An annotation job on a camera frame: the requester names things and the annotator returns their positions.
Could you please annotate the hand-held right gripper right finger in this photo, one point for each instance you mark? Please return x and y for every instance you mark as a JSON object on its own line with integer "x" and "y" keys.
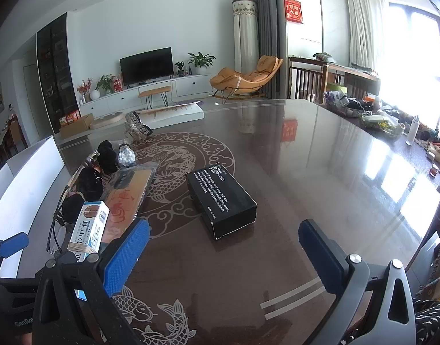
{"x": 320, "y": 255}

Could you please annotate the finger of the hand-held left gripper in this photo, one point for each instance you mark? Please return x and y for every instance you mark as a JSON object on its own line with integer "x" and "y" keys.
{"x": 13, "y": 244}

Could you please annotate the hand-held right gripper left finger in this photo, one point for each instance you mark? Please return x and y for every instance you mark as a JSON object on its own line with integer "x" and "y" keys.
{"x": 126, "y": 255}

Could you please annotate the black thin-framed glasses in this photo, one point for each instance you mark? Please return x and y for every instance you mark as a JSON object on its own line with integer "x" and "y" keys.
{"x": 54, "y": 228}

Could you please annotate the white and blue carton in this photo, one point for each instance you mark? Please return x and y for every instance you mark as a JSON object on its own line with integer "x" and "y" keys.
{"x": 88, "y": 228}

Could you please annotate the brown rubber band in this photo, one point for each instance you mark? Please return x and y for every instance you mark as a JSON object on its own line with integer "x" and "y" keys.
{"x": 78, "y": 248}

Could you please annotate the white dining chair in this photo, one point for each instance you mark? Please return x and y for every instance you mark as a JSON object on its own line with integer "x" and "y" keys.
{"x": 29, "y": 183}

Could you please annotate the tan packaged comb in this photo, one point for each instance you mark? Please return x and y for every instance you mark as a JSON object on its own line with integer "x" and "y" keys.
{"x": 132, "y": 187}

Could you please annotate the black cloth bundle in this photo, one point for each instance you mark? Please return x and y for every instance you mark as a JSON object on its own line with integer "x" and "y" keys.
{"x": 87, "y": 185}

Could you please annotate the clear bag of white beads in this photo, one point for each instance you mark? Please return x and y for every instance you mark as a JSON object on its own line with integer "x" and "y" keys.
{"x": 126, "y": 156}

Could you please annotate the black cloth bag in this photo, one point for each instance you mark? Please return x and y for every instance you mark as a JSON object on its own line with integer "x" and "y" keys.
{"x": 106, "y": 154}

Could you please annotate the black box with white print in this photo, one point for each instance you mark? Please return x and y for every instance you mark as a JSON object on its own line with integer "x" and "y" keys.
{"x": 221, "y": 201}

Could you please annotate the black white striped hair bow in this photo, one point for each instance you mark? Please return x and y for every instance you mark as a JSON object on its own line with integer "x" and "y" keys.
{"x": 147, "y": 129}

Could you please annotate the cardboard box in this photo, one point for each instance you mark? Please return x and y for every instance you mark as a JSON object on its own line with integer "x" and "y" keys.
{"x": 78, "y": 125}

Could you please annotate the beige round cushion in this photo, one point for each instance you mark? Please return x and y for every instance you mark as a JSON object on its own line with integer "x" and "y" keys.
{"x": 106, "y": 119}

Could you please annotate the small jar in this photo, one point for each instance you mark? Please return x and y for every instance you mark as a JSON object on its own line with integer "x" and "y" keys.
{"x": 435, "y": 169}

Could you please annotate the clear bag with yellow contents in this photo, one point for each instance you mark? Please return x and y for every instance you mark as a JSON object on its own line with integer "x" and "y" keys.
{"x": 381, "y": 123}

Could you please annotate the white bottle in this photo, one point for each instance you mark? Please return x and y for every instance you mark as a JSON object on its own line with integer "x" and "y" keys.
{"x": 411, "y": 131}

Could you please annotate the beige long board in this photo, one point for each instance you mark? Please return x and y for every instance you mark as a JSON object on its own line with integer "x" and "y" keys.
{"x": 171, "y": 107}

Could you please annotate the basket of small items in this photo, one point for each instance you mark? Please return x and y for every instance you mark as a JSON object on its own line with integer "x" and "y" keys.
{"x": 340, "y": 101}

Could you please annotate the white round vase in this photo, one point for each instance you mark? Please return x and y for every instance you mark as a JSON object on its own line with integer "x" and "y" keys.
{"x": 94, "y": 94}

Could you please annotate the wooden bench stool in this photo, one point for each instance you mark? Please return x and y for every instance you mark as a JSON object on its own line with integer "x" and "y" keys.
{"x": 155, "y": 91}

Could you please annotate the red gift box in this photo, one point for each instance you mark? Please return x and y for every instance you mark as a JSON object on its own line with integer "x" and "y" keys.
{"x": 118, "y": 83}

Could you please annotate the red flowers in vase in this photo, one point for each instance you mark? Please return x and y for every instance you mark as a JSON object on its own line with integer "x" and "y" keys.
{"x": 84, "y": 88}

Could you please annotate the bushy green potted plant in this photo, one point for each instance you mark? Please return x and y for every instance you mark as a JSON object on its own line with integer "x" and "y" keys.
{"x": 105, "y": 82}

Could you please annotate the dark glass display cabinet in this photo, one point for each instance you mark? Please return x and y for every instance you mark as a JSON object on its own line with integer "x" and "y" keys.
{"x": 56, "y": 75}

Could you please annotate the brown wooden chair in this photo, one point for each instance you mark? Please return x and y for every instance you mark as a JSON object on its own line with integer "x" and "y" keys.
{"x": 308, "y": 79}

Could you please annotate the brown wooden sideboard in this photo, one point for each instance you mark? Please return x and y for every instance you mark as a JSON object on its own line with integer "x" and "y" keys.
{"x": 353, "y": 75}

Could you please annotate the white television cabinet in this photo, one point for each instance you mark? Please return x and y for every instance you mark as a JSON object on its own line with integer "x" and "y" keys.
{"x": 191, "y": 82}

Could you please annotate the black flat television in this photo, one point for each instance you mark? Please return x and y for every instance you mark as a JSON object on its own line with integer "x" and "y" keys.
{"x": 146, "y": 65}

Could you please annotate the orange rocking chair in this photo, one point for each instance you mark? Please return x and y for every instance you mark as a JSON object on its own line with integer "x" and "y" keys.
{"x": 241, "y": 77}

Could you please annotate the small potted plant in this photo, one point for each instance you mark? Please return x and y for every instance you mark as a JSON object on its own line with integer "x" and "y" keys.
{"x": 179, "y": 67}

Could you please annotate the large potted green plant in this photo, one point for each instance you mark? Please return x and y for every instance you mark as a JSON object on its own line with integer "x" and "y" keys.
{"x": 202, "y": 59}

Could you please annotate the white sheer curtain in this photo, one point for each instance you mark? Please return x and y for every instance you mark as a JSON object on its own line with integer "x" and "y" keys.
{"x": 367, "y": 32}

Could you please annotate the grey curtain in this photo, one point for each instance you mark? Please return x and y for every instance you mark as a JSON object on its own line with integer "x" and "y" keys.
{"x": 268, "y": 32}

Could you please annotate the window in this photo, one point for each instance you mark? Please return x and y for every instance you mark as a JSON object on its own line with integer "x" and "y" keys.
{"x": 417, "y": 43}

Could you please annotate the standing air conditioner white cover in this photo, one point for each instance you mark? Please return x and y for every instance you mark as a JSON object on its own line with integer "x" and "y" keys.
{"x": 244, "y": 32}

